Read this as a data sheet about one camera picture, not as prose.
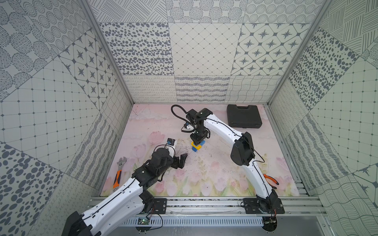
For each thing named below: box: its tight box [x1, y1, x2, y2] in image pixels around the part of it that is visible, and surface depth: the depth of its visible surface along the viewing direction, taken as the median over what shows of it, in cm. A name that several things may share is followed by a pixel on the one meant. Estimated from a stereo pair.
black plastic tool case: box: [226, 104, 263, 129], surface depth 107 cm
